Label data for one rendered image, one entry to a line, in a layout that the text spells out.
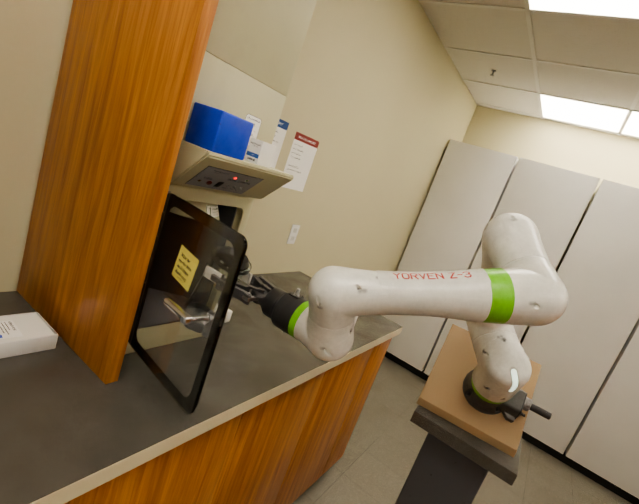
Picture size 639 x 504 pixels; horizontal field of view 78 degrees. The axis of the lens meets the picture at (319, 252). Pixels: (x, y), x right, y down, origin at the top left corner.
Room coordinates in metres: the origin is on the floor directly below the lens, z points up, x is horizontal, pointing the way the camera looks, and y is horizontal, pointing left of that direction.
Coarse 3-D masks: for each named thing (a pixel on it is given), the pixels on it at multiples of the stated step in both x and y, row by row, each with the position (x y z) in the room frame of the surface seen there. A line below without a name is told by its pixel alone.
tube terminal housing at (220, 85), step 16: (208, 64) 0.93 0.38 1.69; (224, 64) 0.96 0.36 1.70; (208, 80) 0.94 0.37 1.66; (224, 80) 0.97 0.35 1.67; (240, 80) 1.02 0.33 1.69; (256, 80) 1.06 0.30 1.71; (208, 96) 0.95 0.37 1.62; (224, 96) 0.99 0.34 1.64; (240, 96) 1.03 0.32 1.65; (256, 96) 1.07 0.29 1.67; (272, 96) 1.12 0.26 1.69; (240, 112) 1.04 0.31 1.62; (256, 112) 1.09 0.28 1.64; (272, 112) 1.14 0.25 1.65; (272, 128) 1.16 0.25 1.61; (176, 192) 0.93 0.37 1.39; (192, 192) 0.97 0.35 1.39; (208, 192) 1.02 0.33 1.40; (240, 208) 1.14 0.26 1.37; (240, 224) 1.15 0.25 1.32; (128, 352) 0.92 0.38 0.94
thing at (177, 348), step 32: (192, 224) 0.81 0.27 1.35; (224, 224) 0.76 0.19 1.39; (160, 256) 0.86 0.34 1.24; (224, 256) 0.73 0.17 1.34; (160, 288) 0.84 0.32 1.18; (192, 288) 0.77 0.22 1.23; (224, 288) 0.72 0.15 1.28; (160, 320) 0.82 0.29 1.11; (160, 352) 0.80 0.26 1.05; (192, 352) 0.74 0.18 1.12; (192, 384) 0.72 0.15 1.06
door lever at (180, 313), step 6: (168, 300) 0.74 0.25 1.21; (168, 306) 0.73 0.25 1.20; (174, 306) 0.72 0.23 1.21; (174, 312) 0.71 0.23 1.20; (180, 312) 0.71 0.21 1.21; (186, 312) 0.71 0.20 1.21; (204, 312) 0.73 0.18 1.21; (180, 318) 0.70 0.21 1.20; (186, 318) 0.69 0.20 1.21; (192, 318) 0.70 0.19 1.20; (198, 318) 0.71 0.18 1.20; (204, 318) 0.73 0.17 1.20; (186, 324) 0.70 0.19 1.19
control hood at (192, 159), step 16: (192, 144) 0.87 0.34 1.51; (176, 160) 0.88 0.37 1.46; (192, 160) 0.86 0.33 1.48; (208, 160) 0.86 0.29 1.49; (224, 160) 0.89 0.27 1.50; (240, 160) 0.93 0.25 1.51; (176, 176) 0.88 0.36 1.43; (192, 176) 0.89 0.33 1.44; (256, 176) 1.01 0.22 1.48; (272, 176) 1.05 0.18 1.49; (288, 176) 1.09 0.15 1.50; (224, 192) 1.03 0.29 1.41; (256, 192) 1.10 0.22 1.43
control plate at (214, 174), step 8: (208, 168) 0.89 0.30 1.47; (216, 168) 0.90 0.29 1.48; (200, 176) 0.90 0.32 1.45; (208, 176) 0.92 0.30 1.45; (216, 176) 0.93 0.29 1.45; (224, 176) 0.95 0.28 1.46; (232, 176) 0.96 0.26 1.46; (240, 176) 0.98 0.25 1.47; (248, 176) 0.99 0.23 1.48; (192, 184) 0.92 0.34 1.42; (200, 184) 0.94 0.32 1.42; (224, 184) 0.98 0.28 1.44; (232, 184) 1.00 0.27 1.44; (240, 184) 1.02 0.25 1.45; (248, 184) 1.04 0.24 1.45; (240, 192) 1.06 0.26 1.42
